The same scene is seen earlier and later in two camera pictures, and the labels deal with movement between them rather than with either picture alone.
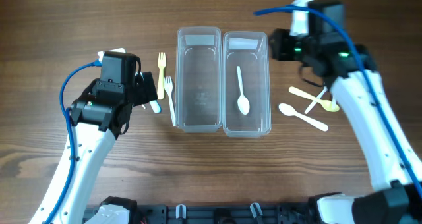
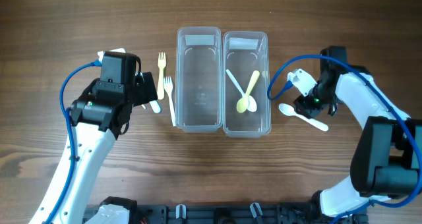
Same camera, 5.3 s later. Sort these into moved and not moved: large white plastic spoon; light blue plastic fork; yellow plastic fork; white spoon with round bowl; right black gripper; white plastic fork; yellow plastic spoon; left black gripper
Moved: yellow plastic spoon; white spoon with round bowl; right black gripper
Not moved: yellow plastic fork; white plastic fork; light blue plastic fork; large white plastic spoon; left black gripper
